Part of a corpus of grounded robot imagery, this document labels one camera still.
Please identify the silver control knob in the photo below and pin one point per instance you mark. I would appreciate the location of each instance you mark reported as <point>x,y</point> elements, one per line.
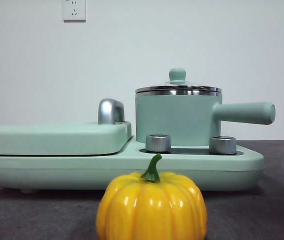
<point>158,143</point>
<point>222,145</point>

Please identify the yellow pumpkin with green stem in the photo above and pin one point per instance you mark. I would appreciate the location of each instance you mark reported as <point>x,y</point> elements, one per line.
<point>152,207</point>

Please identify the mint green griddle cover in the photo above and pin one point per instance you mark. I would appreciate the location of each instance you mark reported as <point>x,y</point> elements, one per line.
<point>57,140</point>

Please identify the white wall socket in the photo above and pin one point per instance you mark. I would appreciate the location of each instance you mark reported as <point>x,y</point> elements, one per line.
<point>74,11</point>

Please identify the glass lid with green knob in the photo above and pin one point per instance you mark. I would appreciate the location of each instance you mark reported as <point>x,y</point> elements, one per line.
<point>177,75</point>

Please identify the mint green breakfast machine base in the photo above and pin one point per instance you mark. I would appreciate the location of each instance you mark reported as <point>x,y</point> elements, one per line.
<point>82,172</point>

